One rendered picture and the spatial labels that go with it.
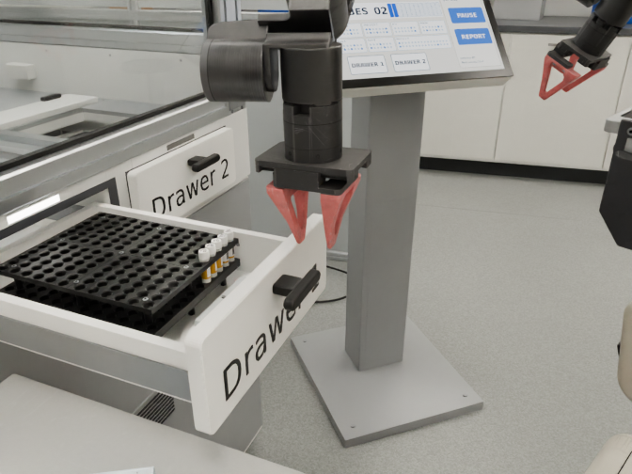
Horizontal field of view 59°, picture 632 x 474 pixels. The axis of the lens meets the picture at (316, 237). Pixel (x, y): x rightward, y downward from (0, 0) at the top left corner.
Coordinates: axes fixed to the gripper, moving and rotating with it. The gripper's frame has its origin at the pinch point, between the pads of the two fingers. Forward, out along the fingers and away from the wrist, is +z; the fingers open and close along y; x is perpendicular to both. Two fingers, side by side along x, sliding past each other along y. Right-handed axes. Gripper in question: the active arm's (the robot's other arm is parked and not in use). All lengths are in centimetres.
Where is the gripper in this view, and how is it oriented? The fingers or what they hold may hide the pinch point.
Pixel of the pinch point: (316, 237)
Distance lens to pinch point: 59.2
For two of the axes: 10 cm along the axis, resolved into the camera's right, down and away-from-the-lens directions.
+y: -9.3, -1.5, 3.5
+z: 0.2, 8.9, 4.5
